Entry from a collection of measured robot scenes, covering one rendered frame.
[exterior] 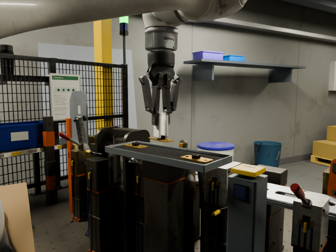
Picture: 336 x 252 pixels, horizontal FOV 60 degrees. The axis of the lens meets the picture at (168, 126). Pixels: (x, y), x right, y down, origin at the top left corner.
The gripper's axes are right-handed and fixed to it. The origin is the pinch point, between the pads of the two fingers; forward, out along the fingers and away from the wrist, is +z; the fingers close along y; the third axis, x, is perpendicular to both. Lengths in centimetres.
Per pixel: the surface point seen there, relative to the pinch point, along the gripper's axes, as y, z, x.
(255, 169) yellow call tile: 8.6, 8.0, -26.4
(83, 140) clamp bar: 0, 14, 71
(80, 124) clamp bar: -1, 6, 70
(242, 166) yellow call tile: 8.0, 8.0, -23.3
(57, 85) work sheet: 3, -13, 130
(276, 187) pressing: 43.2, 23.8, -7.9
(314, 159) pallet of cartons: 489, 116, 227
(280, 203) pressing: 31.7, 23.8, -17.6
